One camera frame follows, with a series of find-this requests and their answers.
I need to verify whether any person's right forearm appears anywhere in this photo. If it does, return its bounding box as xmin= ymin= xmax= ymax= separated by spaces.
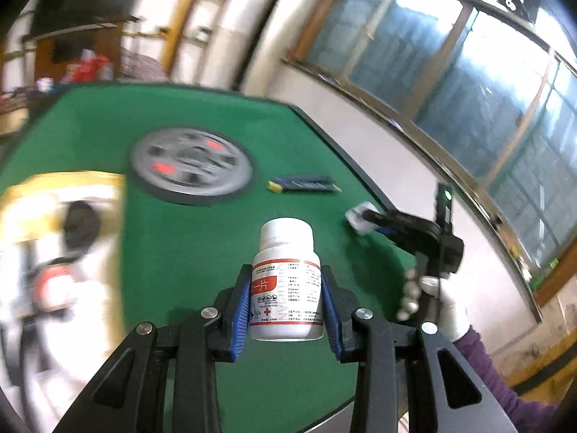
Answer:
xmin=452 ymin=325 xmax=562 ymax=433

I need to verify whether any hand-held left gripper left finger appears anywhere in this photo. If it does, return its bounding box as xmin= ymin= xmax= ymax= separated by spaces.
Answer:
xmin=54 ymin=264 xmax=253 ymax=433

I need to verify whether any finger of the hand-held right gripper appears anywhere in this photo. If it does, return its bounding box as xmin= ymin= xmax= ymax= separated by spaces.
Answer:
xmin=375 ymin=228 xmax=422 ymax=255
xmin=362 ymin=210 xmax=439 ymax=235

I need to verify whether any wooden framed window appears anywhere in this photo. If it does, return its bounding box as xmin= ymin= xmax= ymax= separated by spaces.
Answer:
xmin=286 ymin=0 xmax=577 ymax=323

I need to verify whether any pink patterned cloth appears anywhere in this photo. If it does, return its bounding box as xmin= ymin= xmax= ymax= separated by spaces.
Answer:
xmin=118 ymin=49 xmax=168 ymax=83

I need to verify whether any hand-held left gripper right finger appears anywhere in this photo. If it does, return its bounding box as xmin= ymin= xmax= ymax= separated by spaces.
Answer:
xmin=319 ymin=265 xmax=519 ymax=433

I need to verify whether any black pen purple cap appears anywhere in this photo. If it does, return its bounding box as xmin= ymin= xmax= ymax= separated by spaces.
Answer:
xmin=276 ymin=174 xmax=335 ymax=187

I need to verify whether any wooden cabinet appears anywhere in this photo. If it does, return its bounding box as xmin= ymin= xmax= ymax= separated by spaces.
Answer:
xmin=32 ymin=22 xmax=132 ymax=84

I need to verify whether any round grey table disc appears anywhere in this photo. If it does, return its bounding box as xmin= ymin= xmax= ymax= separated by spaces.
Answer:
xmin=128 ymin=126 xmax=257 ymax=208

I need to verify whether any person's right hand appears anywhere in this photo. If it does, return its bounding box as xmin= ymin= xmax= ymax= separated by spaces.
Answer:
xmin=397 ymin=268 xmax=472 ymax=342

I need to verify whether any gold storage box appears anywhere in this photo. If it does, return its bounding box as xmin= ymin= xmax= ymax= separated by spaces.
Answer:
xmin=0 ymin=170 xmax=128 ymax=416

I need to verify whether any red package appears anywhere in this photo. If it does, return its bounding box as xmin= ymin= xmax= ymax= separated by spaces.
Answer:
xmin=67 ymin=49 xmax=114 ymax=83

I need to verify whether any white pill bottle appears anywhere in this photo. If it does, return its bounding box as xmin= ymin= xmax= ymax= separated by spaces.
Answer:
xmin=249 ymin=217 xmax=325 ymax=342
xmin=34 ymin=262 xmax=86 ymax=316

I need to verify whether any black pen yellow cap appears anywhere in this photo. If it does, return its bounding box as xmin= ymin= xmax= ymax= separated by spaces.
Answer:
xmin=267 ymin=180 xmax=342 ymax=195

